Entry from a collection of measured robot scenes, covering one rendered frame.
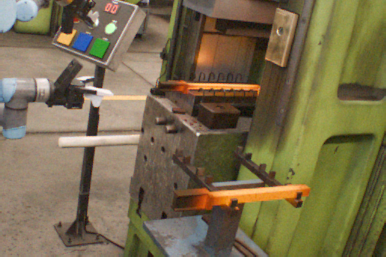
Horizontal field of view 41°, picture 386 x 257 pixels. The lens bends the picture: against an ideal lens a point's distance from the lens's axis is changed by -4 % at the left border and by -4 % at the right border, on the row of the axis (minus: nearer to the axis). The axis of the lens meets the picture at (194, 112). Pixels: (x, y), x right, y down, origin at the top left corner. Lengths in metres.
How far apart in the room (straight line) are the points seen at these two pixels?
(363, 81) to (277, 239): 0.61
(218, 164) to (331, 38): 0.59
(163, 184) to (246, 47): 0.70
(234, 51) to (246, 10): 0.39
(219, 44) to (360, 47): 0.64
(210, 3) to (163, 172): 0.63
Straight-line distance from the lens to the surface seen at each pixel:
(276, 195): 1.39
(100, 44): 2.22
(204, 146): 1.78
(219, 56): 2.19
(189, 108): 1.89
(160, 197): 1.98
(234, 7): 1.84
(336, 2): 1.58
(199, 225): 1.69
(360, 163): 1.99
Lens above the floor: 1.53
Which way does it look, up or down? 18 degrees down
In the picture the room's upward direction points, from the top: 12 degrees clockwise
